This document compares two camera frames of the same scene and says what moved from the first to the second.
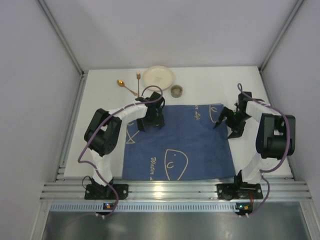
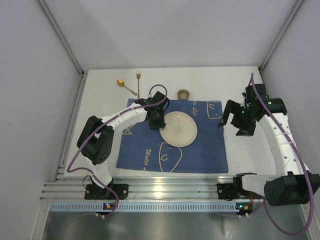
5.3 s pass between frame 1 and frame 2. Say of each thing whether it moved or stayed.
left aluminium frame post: stayed
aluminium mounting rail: stayed
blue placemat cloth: moved
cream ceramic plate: moved
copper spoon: stayed
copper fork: stayed
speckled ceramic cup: moved
